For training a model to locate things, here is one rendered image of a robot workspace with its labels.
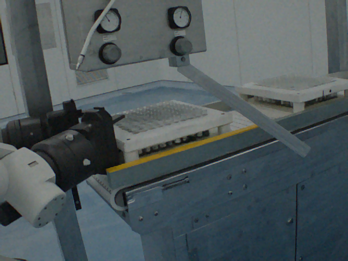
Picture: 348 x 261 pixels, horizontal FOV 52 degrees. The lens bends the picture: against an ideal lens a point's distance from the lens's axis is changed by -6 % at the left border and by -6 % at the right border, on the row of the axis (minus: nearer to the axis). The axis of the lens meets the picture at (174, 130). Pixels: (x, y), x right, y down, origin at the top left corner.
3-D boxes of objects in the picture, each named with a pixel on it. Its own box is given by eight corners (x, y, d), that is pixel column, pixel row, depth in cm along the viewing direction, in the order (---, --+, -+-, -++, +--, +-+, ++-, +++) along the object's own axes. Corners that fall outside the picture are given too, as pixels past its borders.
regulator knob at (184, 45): (179, 57, 59) (176, 31, 58) (171, 57, 61) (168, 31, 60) (197, 55, 61) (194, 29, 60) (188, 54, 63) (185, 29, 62)
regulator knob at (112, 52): (105, 66, 54) (100, 36, 52) (100, 66, 56) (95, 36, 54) (126, 62, 55) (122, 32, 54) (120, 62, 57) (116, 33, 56)
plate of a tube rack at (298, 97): (299, 104, 87) (298, 95, 86) (234, 92, 107) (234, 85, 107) (356, 87, 98) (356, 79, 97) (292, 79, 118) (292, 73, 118)
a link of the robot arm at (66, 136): (79, 106, 69) (31, 125, 59) (120, 106, 64) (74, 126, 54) (91, 169, 72) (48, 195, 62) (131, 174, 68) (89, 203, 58)
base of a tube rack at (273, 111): (299, 124, 88) (299, 114, 87) (235, 109, 109) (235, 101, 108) (356, 104, 99) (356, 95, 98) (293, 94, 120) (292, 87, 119)
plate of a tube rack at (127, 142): (234, 122, 78) (234, 112, 77) (125, 154, 66) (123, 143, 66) (174, 106, 98) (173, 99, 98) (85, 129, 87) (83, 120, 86)
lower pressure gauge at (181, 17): (173, 29, 59) (171, 6, 58) (169, 30, 60) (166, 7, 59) (193, 27, 61) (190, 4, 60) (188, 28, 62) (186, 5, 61)
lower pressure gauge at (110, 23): (99, 34, 53) (96, 8, 52) (97, 35, 54) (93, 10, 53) (123, 31, 55) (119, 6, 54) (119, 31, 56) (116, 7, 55)
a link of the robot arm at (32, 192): (46, 126, 57) (-13, 150, 48) (95, 167, 55) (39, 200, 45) (32, 176, 63) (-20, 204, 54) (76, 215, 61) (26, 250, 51)
